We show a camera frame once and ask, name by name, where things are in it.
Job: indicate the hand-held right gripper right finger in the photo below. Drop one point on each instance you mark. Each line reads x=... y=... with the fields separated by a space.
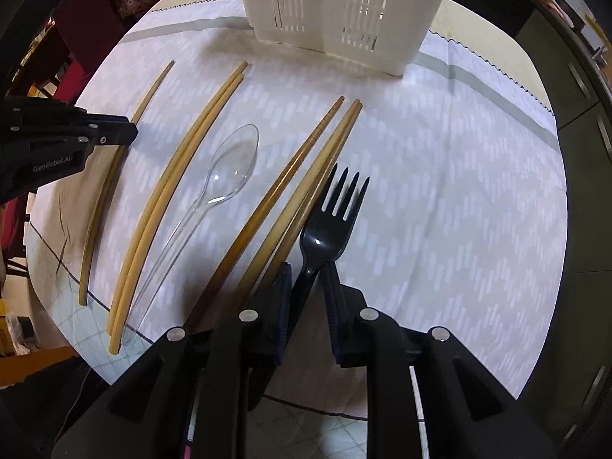
x=332 y=299

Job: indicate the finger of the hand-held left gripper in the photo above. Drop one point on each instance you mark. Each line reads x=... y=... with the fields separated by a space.
x=112 y=131

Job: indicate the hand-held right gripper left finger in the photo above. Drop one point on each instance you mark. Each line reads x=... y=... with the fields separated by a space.
x=284 y=299

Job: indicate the black plastic fork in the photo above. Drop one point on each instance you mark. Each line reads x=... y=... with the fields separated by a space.
x=320 y=239

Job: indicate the dark brown ridged chopstick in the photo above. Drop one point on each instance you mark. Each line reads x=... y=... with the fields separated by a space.
x=253 y=229

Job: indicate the olive brown chopstick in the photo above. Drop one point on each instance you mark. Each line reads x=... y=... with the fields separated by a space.
x=95 y=234

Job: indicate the clear plastic spoon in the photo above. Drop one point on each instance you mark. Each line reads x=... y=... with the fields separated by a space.
x=234 y=162

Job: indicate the light bamboo chopstick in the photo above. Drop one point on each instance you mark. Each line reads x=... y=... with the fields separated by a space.
x=128 y=301
x=117 y=296

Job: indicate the white slotted plastic utensil basket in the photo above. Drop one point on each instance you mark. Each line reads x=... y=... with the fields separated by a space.
x=334 y=5

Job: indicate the red covered dining chair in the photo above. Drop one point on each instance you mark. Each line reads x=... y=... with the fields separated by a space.
x=91 y=5

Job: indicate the white patterned tablecloth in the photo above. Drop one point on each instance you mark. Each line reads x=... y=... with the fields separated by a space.
x=430 y=201

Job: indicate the cardboard box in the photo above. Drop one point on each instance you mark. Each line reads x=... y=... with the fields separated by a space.
x=28 y=358

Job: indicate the green base cabinet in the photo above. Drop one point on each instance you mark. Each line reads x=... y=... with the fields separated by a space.
x=588 y=177

